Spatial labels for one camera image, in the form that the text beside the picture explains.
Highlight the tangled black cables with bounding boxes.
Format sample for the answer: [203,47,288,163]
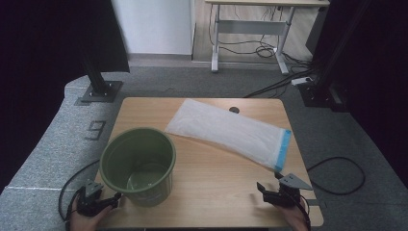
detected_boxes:
[208,4,317,66]

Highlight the right hand-held gripper black cable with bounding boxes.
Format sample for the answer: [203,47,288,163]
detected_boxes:
[297,194,313,231]

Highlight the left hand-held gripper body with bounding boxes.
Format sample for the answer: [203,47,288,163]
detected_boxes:
[76,179,112,218]

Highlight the green plastic bucket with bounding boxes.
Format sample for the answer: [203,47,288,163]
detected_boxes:
[99,127,177,208]

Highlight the person's left hand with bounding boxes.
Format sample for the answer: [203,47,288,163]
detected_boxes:
[69,206,114,231]

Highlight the person's right hand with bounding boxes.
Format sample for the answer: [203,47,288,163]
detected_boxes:
[272,200,311,231]

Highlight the light grey floor mat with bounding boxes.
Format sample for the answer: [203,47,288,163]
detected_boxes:
[0,75,131,231]

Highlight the white power strip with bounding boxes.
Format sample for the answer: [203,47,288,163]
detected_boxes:
[291,76,314,87]

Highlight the left hand-held gripper black cable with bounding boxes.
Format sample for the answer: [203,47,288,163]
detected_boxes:
[64,190,82,231]

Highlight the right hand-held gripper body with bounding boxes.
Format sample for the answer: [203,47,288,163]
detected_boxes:
[263,172,313,208]

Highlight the black metal stand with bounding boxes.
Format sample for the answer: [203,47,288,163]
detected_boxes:
[297,0,374,110]
[79,52,124,104]

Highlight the grey metal desk frame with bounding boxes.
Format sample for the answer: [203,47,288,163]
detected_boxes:
[204,0,331,76]

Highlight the white plastic bag blue band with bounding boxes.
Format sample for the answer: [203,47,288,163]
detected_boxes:
[164,98,293,173]

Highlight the hand-held gripper black cable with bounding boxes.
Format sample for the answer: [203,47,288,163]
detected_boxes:
[297,194,313,231]
[64,190,82,231]

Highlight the black curtain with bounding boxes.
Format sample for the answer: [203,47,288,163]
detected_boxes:
[312,0,408,189]
[0,0,131,193]

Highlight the black power strip cables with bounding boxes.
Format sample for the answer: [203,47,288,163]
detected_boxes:
[242,66,314,99]

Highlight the black floor cable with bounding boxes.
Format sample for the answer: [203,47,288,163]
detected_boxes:
[58,158,101,222]
[306,156,367,196]

